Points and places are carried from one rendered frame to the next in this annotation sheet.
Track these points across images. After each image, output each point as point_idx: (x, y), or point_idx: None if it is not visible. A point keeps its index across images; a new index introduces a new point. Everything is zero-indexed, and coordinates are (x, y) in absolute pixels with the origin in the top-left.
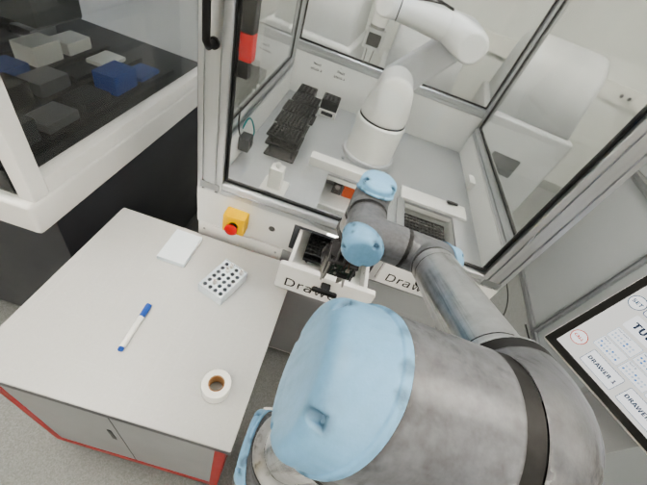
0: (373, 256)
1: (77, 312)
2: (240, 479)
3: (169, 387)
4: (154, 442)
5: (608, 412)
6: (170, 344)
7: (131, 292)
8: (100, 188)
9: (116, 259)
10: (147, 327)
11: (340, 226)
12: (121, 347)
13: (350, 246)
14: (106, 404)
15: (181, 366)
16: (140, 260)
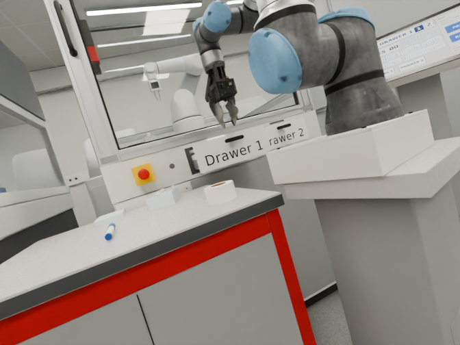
0: (226, 8)
1: (35, 261)
2: (276, 36)
3: (183, 218)
4: (217, 335)
5: (415, 93)
6: (155, 219)
7: (87, 236)
8: (5, 246)
9: (55, 243)
10: (123, 228)
11: (205, 64)
12: (109, 233)
13: (212, 8)
14: (128, 246)
15: (179, 214)
16: (79, 233)
